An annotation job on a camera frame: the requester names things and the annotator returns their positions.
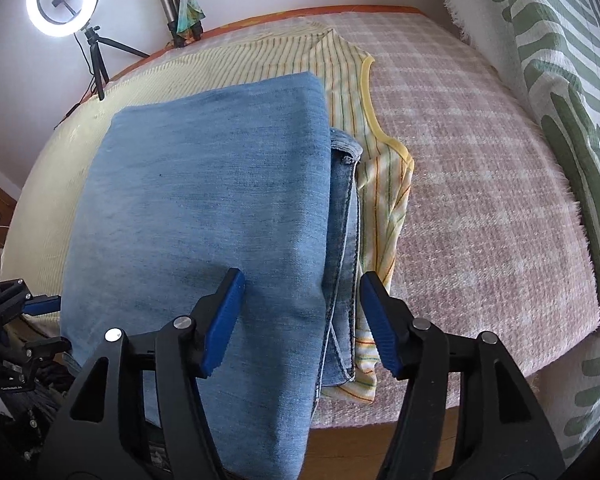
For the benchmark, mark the blue denim pants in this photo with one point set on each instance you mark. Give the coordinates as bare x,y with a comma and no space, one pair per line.
204,185

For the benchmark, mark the colourful hanging scarf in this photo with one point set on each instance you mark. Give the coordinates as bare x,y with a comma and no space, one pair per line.
187,10

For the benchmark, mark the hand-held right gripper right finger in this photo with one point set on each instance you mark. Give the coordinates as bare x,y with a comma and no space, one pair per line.
380,320

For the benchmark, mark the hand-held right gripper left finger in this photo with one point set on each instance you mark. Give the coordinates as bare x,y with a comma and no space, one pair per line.
224,320

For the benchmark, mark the pink plaid blanket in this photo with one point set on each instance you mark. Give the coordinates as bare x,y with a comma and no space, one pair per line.
480,185

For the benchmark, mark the black tripod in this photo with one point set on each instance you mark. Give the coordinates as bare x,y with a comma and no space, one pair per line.
97,67

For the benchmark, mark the green leaf pattern blanket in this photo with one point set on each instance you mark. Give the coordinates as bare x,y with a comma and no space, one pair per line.
555,60

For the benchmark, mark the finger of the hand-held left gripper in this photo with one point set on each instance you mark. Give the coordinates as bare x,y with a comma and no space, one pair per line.
44,305
49,347

